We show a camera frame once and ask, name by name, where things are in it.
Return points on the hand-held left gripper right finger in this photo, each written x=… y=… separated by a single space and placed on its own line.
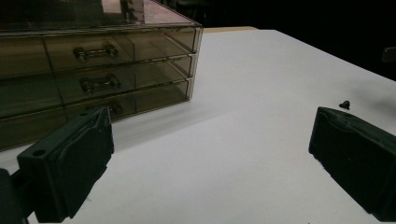
x=358 y=149

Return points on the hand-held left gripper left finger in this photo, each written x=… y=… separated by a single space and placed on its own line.
x=68 y=161

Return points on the small black object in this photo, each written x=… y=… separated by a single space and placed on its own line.
x=344 y=104

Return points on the smoky transparent drawer cabinet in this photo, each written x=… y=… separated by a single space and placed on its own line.
x=155 y=15

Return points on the light wooden table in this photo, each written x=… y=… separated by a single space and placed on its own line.
x=230 y=29

